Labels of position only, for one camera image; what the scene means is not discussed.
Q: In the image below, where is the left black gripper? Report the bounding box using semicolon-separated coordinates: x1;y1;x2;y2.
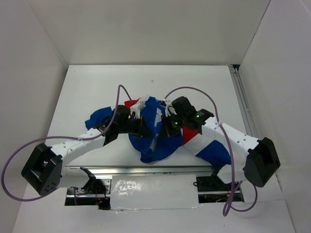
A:
117;115;153;138

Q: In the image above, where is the aluminium right side rail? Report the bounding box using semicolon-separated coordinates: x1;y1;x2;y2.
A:
228;65;259;138

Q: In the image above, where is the white taped cover panel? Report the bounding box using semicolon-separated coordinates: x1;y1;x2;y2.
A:
110;174;199;210

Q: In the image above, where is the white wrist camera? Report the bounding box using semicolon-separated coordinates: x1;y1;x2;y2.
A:
163;99;176;117
130;101;145;118

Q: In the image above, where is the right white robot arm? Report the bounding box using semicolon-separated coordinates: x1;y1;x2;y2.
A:
161;96;280;190

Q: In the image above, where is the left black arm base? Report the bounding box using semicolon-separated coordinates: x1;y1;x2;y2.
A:
65;167;112;209

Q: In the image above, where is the aluminium rail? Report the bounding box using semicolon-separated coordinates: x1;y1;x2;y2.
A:
72;165;219;176
228;65;259;138

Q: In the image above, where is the aluminium front rail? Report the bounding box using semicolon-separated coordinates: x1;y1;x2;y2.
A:
72;165;219;176

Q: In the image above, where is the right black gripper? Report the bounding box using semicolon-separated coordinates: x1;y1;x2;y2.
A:
159;112;187;138

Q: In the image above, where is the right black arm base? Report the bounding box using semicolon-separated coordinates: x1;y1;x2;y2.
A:
193;170;231;203

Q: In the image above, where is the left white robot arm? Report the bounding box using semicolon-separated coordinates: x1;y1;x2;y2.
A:
21;102;152;196

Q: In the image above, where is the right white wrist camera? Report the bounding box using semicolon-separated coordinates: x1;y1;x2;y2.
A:
163;99;176;117

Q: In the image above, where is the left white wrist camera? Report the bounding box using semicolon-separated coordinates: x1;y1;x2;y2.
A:
130;101;145;118

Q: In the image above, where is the red white blue jacket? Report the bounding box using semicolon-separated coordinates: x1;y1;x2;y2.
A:
85;97;231;168

